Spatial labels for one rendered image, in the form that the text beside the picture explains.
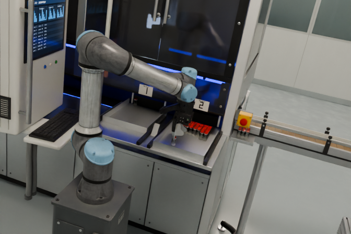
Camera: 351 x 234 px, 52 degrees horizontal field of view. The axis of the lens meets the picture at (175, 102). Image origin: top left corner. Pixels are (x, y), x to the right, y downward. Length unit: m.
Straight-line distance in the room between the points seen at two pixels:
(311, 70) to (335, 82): 0.44
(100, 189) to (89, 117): 0.29
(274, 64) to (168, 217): 4.62
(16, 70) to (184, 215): 1.32
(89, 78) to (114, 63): 0.17
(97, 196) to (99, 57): 0.55
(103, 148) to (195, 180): 0.92
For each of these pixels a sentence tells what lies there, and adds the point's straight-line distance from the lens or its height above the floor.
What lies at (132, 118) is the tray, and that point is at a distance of 2.07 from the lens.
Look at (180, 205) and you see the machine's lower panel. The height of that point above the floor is 0.34.
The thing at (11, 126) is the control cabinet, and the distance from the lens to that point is 1.98.
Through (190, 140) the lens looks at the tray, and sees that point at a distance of 1.92.
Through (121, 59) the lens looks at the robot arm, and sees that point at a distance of 1.32.
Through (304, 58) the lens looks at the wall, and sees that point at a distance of 6.60.
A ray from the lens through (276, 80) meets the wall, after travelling 6.68.
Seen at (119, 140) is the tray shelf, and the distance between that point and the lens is 1.83.
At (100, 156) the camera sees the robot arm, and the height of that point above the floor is 1.00.
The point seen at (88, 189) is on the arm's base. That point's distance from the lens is 1.51.
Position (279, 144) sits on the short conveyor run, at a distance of 2.18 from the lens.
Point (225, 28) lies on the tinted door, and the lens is 1.95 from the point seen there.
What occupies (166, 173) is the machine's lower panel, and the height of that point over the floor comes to 0.52.
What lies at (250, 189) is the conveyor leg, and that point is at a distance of 2.37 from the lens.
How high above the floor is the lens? 1.71
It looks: 20 degrees down
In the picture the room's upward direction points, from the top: 10 degrees clockwise
